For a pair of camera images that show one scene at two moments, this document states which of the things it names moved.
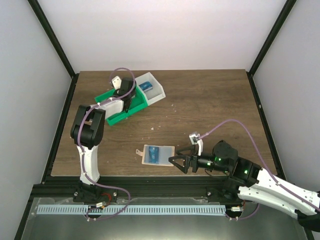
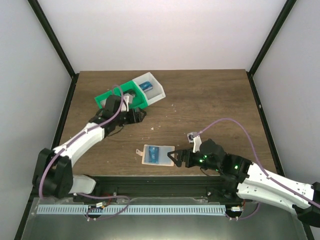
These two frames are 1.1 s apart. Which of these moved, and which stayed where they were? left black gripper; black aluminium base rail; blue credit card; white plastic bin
Moved: left black gripper
Stayed: white plastic bin; black aluminium base rail; blue credit card
